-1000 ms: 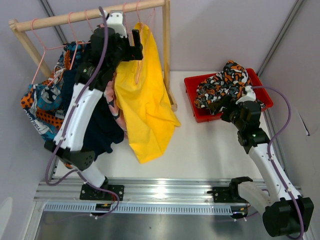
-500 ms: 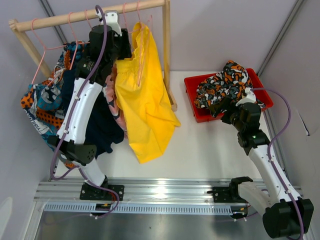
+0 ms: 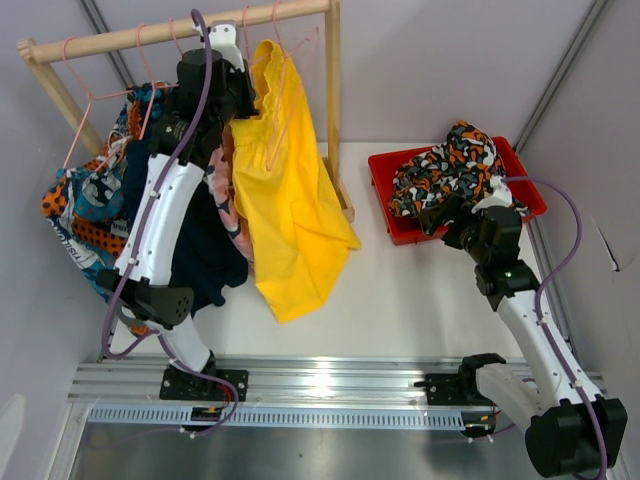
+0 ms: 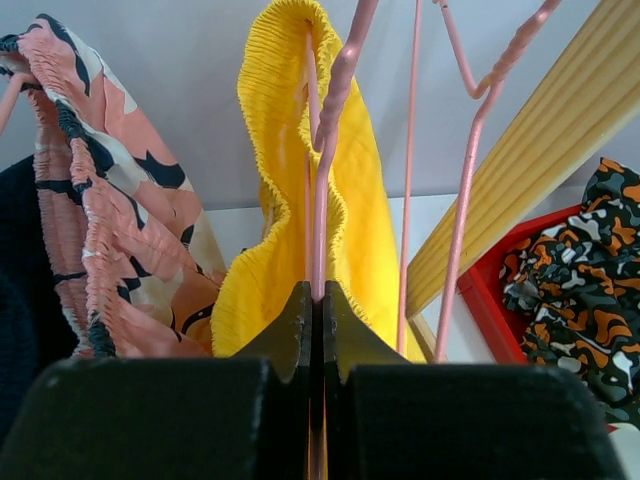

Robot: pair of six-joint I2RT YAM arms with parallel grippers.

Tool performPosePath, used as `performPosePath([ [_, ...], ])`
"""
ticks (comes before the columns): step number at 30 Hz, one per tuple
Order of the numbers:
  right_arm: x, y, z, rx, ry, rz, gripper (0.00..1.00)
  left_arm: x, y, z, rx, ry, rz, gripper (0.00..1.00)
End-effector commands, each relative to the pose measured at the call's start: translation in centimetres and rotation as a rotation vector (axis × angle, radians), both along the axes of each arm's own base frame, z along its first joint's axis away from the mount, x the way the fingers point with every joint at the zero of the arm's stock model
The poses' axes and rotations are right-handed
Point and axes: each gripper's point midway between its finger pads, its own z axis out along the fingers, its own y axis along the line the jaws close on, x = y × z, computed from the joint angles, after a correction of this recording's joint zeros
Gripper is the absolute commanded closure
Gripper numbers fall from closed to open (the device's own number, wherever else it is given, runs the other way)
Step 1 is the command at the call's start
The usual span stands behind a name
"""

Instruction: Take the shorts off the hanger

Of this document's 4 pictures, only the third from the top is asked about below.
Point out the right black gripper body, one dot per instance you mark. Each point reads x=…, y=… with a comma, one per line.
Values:
x=456, y=210

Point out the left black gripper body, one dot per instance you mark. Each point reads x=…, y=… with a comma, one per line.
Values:
x=237, y=102

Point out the orange black camouflage shorts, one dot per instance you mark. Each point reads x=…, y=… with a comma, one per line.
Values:
x=466, y=165

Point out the pink hanger of camouflage shorts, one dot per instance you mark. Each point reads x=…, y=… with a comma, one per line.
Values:
x=310, y=40

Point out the pink hanger of yellow shorts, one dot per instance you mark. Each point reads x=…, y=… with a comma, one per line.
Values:
x=279, y=87

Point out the yellow shorts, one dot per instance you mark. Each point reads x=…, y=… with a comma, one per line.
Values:
x=301, y=238

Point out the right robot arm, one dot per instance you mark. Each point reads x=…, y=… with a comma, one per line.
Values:
x=569, y=426

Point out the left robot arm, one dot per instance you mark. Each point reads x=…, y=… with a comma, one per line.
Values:
x=214, y=87

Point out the pink patterned shorts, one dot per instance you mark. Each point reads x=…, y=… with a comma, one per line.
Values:
x=218, y=177

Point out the navy blue shorts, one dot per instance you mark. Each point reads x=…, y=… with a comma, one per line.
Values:
x=205, y=258

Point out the blue orange patterned shorts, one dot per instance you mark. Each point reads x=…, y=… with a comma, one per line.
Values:
x=85, y=204

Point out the red plastic bin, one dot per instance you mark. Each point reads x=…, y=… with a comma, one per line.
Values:
x=407, y=230

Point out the wooden clothes rack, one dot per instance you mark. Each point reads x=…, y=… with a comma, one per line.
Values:
x=40, y=58

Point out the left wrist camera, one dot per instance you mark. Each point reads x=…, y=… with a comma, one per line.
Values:
x=223, y=39

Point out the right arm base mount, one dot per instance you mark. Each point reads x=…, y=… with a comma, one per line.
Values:
x=459, y=388

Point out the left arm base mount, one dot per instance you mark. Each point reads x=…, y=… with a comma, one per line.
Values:
x=179, y=385

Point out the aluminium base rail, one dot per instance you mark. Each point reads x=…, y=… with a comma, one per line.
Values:
x=312, y=392

